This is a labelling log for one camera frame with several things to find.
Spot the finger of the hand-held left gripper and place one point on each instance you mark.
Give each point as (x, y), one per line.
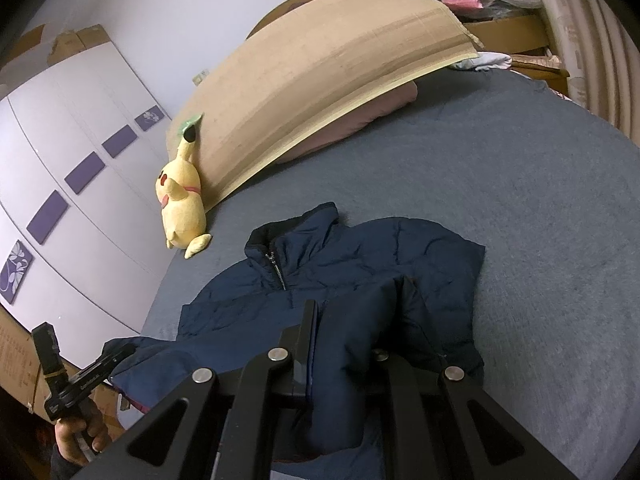
(120, 350)

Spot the white crumpled cloth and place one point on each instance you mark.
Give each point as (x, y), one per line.
(485, 61)

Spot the tan crinkled bag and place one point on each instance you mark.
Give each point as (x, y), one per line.
(540, 66)

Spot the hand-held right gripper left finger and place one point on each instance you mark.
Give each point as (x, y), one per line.
(308, 340)

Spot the wall outlet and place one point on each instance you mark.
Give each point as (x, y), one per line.
(200, 78)

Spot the person's left forearm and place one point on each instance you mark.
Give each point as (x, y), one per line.
(65, 465)

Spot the navy blue padded jacket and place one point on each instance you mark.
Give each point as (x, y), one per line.
(350, 270)

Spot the brown pillow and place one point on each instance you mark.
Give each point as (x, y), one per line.
(350, 120)

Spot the dark wooden headboard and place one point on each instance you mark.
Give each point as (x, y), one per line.
(280, 12)

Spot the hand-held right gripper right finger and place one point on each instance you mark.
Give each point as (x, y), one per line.
(400, 400)

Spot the beige striped curtain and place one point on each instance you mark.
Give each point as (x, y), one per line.
(590, 35)

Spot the brown cardboard box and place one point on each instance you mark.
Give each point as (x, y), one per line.
(510, 32)

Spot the person's left hand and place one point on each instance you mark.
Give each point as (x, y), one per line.
(82, 430)

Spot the printed cardboard box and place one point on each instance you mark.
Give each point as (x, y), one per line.
(20, 360)

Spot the yellow plush toy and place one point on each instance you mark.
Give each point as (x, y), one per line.
(182, 200)

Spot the grey bed sheet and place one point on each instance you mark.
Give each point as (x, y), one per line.
(525, 185)

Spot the white wardrobe with purple panels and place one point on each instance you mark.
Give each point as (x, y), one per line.
(100, 240)

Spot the flattened cardboard boxes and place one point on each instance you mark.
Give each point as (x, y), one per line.
(75, 42)

